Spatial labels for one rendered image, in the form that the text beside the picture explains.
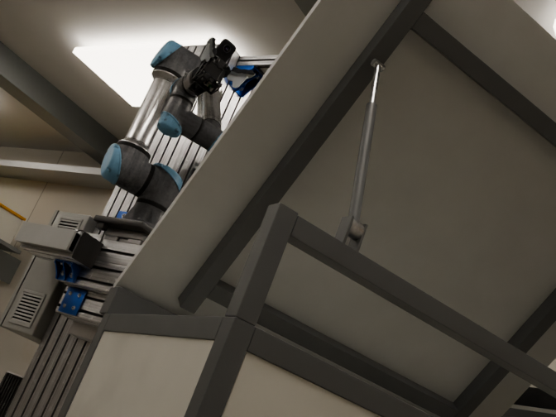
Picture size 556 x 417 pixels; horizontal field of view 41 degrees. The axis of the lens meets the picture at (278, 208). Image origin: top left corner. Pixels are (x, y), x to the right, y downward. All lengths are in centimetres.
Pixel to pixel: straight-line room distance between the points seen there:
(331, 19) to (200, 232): 54
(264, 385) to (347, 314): 73
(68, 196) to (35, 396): 426
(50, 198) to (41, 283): 418
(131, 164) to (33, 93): 342
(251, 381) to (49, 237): 136
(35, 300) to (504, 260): 162
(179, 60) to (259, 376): 155
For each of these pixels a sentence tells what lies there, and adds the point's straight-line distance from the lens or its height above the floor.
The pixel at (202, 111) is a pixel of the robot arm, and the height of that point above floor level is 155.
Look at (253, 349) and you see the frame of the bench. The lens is 117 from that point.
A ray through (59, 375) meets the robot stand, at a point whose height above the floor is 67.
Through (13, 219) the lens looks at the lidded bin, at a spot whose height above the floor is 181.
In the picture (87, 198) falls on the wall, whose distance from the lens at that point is 658.
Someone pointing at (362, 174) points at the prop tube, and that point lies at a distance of 136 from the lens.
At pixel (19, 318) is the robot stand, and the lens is 280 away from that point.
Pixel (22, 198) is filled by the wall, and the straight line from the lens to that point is 725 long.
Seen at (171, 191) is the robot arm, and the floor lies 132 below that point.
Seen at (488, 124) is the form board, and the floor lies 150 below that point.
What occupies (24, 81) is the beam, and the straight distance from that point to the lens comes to 573.
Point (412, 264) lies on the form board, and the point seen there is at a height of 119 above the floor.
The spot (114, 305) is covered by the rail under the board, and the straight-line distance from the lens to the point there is 169.
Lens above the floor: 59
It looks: 19 degrees up
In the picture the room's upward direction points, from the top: 21 degrees clockwise
